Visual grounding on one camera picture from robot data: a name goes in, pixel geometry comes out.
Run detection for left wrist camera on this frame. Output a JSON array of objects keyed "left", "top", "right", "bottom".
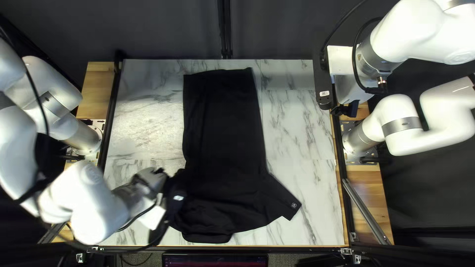
[{"left": 148, "top": 174, "right": 188, "bottom": 243}]

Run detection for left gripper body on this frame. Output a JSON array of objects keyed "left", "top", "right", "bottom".
[{"left": 138, "top": 203, "right": 167, "bottom": 231}]

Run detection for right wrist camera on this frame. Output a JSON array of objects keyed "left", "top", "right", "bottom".
[{"left": 313, "top": 33, "right": 334, "bottom": 111}]

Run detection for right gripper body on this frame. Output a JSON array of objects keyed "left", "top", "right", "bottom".
[{"left": 327, "top": 45, "right": 374, "bottom": 105}]

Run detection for black t-shirt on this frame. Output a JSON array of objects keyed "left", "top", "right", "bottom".
[{"left": 163, "top": 67, "right": 302, "bottom": 245}]

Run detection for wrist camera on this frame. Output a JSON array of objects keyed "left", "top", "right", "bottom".
[
  {"left": 148, "top": 174, "right": 188, "bottom": 243},
  {"left": 313, "top": 33, "right": 334, "bottom": 111}
]

